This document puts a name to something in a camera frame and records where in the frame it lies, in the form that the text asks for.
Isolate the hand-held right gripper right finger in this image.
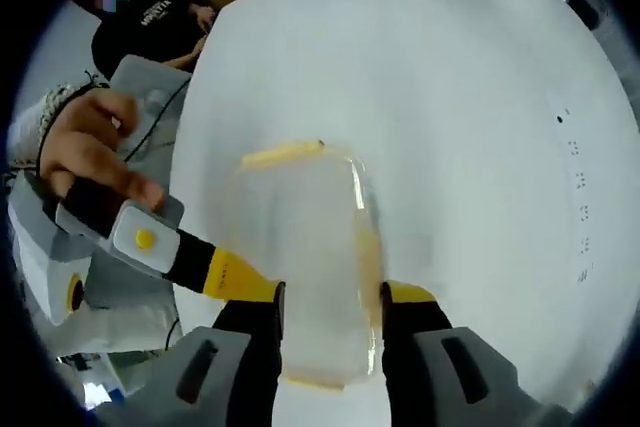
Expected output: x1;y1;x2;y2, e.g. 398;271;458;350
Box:
381;280;572;427

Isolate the clear plastic buckle box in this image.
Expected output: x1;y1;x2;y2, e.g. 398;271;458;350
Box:
231;138;387;392

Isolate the person's left hand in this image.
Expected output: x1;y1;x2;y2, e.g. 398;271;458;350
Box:
38;90;167;212

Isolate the black cable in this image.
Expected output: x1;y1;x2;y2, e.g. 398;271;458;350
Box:
123;77;190;164

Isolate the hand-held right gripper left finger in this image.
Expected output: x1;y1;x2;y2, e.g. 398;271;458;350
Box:
99;280;288;427

